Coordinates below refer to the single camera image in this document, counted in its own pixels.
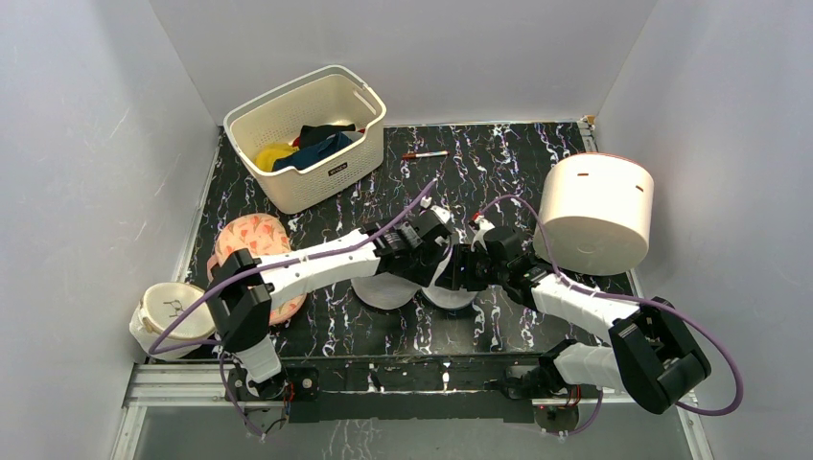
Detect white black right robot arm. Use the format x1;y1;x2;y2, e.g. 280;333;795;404
439;226;711;414

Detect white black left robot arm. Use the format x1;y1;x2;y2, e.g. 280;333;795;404
206;206;456;399

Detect cream perforated laundry basket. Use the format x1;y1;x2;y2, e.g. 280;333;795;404
223;65;386;215

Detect red white marker pen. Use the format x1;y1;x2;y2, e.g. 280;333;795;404
402;150;449;160

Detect cream cylindrical drum container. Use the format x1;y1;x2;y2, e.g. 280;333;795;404
533;152;655;276

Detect navy blue cloth in basket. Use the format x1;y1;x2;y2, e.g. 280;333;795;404
271;131;363;173

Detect black cloth in basket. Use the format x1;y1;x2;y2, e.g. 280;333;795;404
292;124;356;149

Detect yellow cloth in basket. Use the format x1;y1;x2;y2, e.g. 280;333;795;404
254;143;298;173

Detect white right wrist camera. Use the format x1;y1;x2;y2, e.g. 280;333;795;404
469;213;496;253

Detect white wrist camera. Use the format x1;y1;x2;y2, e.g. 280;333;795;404
411;204;453;241
469;213;496;253

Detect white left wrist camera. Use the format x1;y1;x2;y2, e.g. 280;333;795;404
411;204;453;241

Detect black robot base mount plate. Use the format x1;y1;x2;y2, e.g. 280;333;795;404
225;353;597;429

